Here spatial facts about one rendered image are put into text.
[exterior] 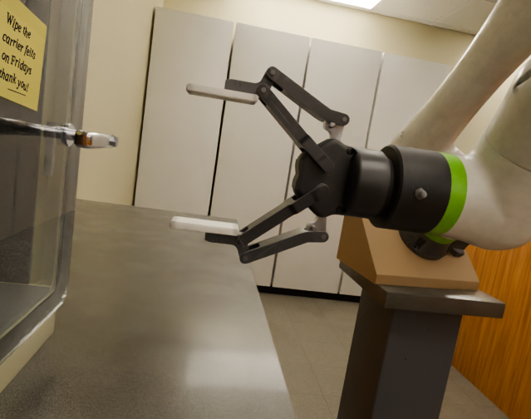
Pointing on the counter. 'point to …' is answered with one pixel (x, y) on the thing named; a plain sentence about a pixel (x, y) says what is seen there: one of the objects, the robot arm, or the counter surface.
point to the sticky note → (18, 54)
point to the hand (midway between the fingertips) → (190, 158)
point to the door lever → (88, 139)
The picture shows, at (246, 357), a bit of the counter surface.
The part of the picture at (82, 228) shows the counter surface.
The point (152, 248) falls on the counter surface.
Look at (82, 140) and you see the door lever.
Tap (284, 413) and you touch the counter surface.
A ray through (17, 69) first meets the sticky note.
